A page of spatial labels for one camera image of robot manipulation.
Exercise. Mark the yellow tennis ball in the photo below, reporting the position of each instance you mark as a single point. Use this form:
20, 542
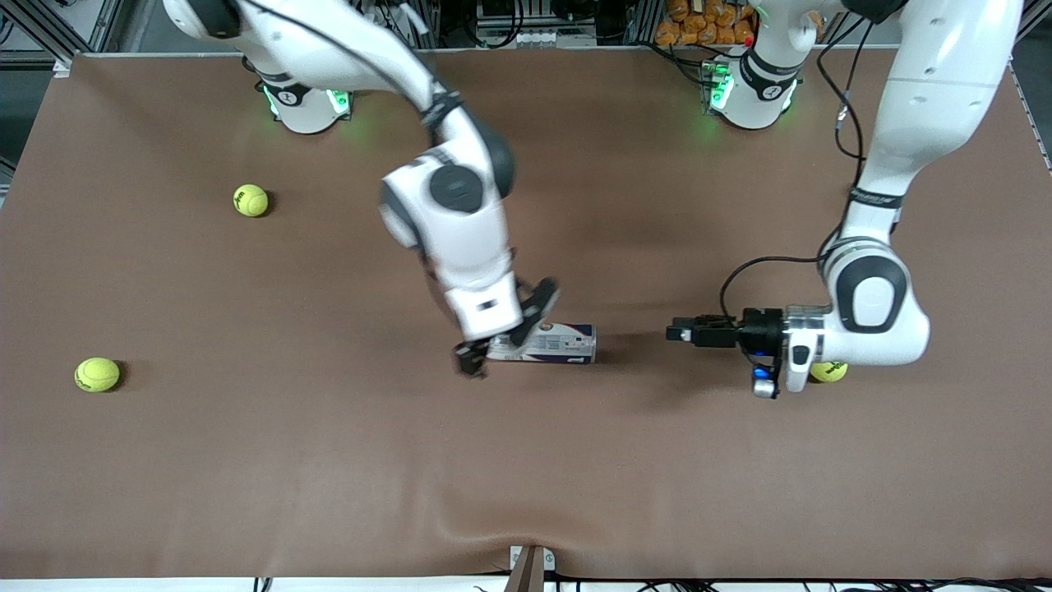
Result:
251, 200
97, 374
830, 372

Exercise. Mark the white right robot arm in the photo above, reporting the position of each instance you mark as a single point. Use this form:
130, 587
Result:
468, 234

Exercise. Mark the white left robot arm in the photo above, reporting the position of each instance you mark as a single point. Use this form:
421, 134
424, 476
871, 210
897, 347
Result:
937, 82

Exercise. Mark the brown table cover mat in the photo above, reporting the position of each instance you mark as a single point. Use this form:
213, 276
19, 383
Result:
526, 460

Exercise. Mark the white terminal block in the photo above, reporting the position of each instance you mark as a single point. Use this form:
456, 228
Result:
534, 38

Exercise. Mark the orange objects pile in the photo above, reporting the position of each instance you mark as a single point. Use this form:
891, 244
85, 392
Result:
699, 25

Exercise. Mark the aluminium frame profile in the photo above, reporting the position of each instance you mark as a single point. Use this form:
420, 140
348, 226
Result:
49, 37

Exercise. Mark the white blue tennis ball can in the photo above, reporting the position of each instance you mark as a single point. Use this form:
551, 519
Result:
567, 344

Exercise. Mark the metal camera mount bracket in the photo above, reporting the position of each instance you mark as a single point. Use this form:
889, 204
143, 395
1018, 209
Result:
530, 567

